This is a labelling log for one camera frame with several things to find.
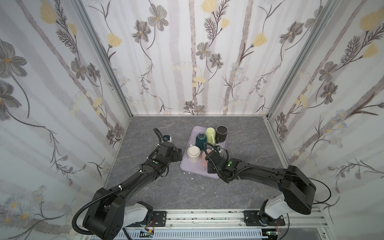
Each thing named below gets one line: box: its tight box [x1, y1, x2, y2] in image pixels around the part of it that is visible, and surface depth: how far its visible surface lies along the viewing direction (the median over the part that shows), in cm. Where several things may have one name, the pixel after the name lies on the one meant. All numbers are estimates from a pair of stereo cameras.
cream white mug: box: [187, 144, 201, 163], surface depth 92 cm
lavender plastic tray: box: [180, 126, 219, 179], surface depth 96 cm
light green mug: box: [205, 127, 216, 146], surface depth 100 cm
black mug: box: [215, 125, 229, 144], surface depth 101 cm
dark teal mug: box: [195, 132, 207, 151], surface depth 97 cm
